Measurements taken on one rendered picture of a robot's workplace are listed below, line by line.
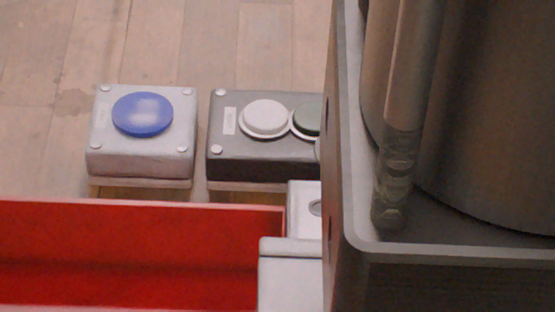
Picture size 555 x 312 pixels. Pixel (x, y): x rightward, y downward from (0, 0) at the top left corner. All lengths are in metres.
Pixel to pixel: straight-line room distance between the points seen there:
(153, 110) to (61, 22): 0.16
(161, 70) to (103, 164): 0.12
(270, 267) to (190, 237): 0.34
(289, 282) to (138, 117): 0.42
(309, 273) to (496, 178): 0.13
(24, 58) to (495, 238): 0.65
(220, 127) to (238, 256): 0.10
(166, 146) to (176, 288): 0.10
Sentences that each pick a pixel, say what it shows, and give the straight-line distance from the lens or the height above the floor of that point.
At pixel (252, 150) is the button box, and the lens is 0.74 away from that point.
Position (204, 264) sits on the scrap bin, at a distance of 0.70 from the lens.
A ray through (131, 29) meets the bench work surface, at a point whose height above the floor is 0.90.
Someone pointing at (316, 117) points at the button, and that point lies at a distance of 0.76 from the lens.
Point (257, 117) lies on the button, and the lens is 0.75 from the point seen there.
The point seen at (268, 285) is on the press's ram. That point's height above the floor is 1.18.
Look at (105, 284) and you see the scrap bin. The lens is 0.70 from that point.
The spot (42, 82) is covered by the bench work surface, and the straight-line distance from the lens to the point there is 0.84.
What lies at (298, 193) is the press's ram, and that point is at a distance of 0.43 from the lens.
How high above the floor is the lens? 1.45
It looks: 45 degrees down
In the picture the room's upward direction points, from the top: 3 degrees clockwise
